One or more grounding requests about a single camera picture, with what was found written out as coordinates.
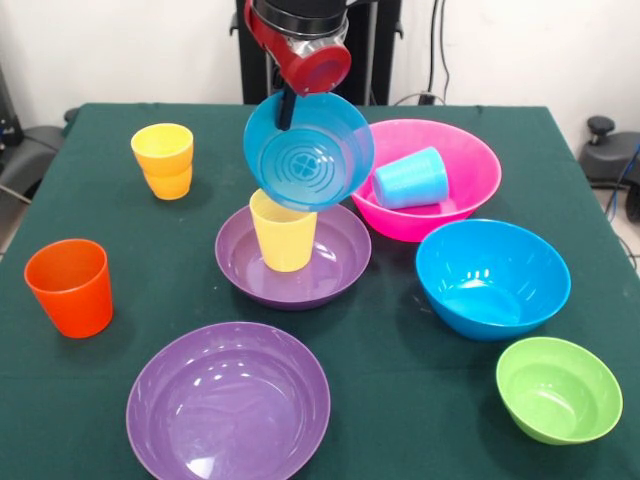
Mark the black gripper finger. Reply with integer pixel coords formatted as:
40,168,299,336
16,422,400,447
273,87,299,132

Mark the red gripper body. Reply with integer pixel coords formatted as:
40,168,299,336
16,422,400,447
243,0,353,99

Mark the small blue patterned bowl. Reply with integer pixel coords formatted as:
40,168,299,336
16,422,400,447
243,91,376,211

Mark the pale yellow translucent cup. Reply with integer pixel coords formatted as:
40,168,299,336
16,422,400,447
249,188,319,273

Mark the blue cup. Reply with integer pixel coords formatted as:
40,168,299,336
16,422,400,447
372,146,450,211

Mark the amber yellow cup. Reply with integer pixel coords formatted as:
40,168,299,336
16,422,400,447
141,163,194,202

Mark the purple bowl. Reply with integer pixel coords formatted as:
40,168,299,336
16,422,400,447
125,321,332,480
214,202,373,312

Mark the pink bowl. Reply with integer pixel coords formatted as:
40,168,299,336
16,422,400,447
349,118,503,244

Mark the large blue bowl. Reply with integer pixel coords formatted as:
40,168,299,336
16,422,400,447
414,219,572,344

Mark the orange cup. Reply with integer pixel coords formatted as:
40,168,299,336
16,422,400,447
23,238,115,340

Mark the dark green table cloth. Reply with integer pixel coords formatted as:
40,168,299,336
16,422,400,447
0,102,640,480

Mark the green bowl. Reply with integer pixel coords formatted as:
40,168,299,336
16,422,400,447
495,336,624,445

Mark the black wall cable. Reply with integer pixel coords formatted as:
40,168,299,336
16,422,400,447
427,0,441,97
438,0,452,104

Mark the black pedestal leg with caster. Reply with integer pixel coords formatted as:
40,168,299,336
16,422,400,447
0,107,79,204
578,115,640,224

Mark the blue cable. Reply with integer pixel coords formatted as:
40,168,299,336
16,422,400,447
604,142,640,219

